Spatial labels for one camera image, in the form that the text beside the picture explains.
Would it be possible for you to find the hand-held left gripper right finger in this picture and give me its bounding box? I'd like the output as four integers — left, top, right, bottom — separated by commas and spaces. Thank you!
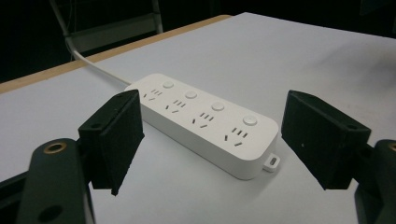
280, 90, 373, 191

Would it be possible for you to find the grey metal stand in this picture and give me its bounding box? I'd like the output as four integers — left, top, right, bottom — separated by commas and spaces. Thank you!
64, 0, 164, 54

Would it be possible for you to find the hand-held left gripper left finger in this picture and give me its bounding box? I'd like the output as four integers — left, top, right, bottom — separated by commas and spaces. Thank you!
77, 89, 146, 197

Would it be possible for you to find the white power cable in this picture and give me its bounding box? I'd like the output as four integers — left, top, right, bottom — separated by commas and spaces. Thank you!
49, 0, 132, 86

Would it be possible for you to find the white power strip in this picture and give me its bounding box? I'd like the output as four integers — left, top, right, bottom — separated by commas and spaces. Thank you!
123, 73, 281, 181

